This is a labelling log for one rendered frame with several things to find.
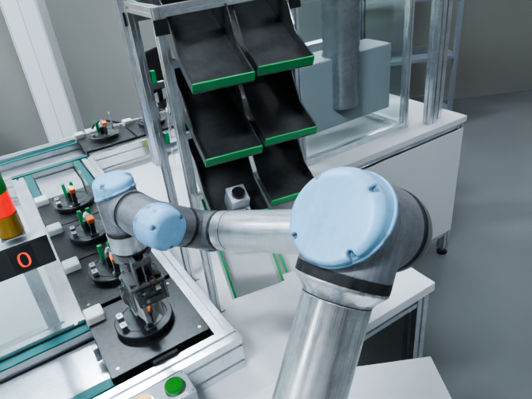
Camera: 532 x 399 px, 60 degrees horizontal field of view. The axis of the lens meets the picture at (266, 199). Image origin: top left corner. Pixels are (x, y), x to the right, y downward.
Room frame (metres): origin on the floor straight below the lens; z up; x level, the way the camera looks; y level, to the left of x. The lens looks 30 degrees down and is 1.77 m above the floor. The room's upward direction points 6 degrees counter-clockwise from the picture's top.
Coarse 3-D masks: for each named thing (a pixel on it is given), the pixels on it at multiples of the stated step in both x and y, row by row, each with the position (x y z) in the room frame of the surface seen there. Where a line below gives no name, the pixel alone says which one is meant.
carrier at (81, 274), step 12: (108, 252) 1.07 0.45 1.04; (72, 264) 1.10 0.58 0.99; (84, 264) 1.12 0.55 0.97; (96, 264) 1.08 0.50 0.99; (108, 264) 1.06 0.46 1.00; (120, 264) 1.07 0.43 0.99; (156, 264) 1.08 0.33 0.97; (72, 276) 1.07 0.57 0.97; (84, 276) 1.06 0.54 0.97; (96, 276) 1.03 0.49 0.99; (108, 276) 1.02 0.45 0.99; (168, 276) 1.03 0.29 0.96; (72, 288) 1.01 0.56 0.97; (84, 288) 1.01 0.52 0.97; (96, 288) 1.00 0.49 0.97; (108, 288) 0.99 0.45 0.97; (84, 300) 0.96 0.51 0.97; (96, 300) 0.95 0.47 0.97; (108, 300) 0.95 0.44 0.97
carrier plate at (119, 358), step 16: (176, 288) 0.96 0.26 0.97; (112, 304) 0.93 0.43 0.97; (176, 304) 0.90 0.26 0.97; (112, 320) 0.87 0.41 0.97; (176, 320) 0.85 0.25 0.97; (192, 320) 0.84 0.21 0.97; (96, 336) 0.82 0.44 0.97; (112, 336) 0.81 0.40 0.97; (160, 336) 0.80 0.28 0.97; (176, 336) 0.79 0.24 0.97; (192, 336) 0.79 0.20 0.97; (112, 352) 0.76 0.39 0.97; (128, 352) 0.76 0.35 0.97; (144, 352) 0.75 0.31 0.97; (160, 352) 0.75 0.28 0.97; (112, 368) 0.72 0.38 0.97; (128, 368) 0.71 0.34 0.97; (144, 368) 0.72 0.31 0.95
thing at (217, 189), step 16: (192, 144) 1.13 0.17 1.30; (192, 160) 1.02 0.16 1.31; (240, 160) 1.09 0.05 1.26; (208, 176) 1.04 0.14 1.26; (224, 176) 1.04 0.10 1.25; (240, 176) 1.04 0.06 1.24; (208, 192) 0.99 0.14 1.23; (224, 192) 0.99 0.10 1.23; (256, 192) 0.99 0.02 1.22; (208, 208) 0.94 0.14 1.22; (224, 208) 0.95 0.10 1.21; (256, 208) 0.95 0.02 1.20
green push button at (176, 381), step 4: (176, 376) 0.68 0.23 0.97; (168, 380) 0.67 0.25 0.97; (172, 380) 0.67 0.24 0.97; (176, 380) 0.67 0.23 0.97; (180, 380) 0.66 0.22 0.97; (168, 384) 0.66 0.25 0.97; (172, 384) 0.66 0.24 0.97; (176, 384) 0.66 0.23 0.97; (180, 384) 0.65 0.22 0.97; (168, 388) 0.65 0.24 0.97; (172, 388) 0.65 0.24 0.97; (176, 388) 0.65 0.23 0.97; (180, 388) 0.65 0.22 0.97; (168, 392) 0.64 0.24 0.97; (172, 392) 0.64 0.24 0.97; (176, 392) 0.64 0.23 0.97
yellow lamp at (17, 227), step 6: (12, 216) 0.85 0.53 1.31; (18, 216) 0.87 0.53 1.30; (0, 222) 0.84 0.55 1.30; (6, 222) 0.84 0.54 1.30; (12, 222) 0.84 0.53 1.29; (18, 222) 0.86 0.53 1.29; (0, 228) 0.84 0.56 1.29; (6, 228) 0.84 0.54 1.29; (12, 228) 0.84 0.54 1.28; (18, 228) 0.85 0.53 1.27; (24, 228) 0.87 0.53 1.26; (0, 234) 0.84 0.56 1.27; (6, 234) 0.84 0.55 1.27; (12, 234) 0.84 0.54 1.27; (18, 234) 0.85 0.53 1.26
